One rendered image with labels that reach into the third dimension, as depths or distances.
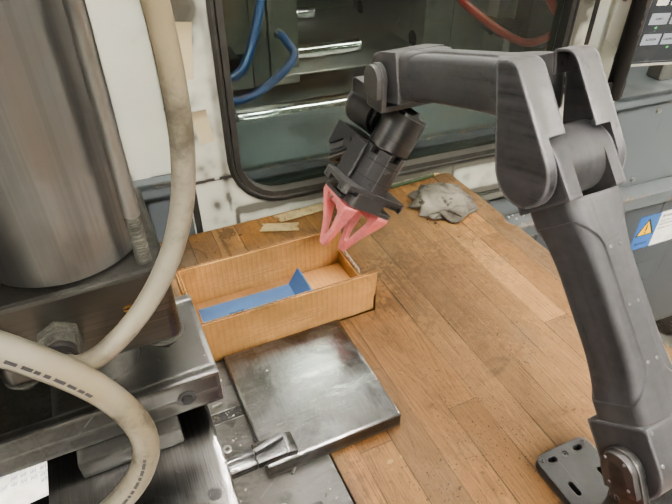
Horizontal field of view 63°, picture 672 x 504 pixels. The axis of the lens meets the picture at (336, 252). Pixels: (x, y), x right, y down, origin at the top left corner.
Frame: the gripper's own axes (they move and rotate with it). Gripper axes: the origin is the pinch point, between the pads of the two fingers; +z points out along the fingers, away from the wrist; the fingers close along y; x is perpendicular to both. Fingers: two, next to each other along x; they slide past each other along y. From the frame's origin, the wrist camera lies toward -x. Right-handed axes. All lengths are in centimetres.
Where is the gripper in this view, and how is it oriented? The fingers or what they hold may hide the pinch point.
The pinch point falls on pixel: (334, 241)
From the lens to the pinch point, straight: 76.1
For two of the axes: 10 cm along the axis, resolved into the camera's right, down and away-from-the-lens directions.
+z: -4.8, 8.2, 3.1
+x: 4.0, 5.2, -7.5
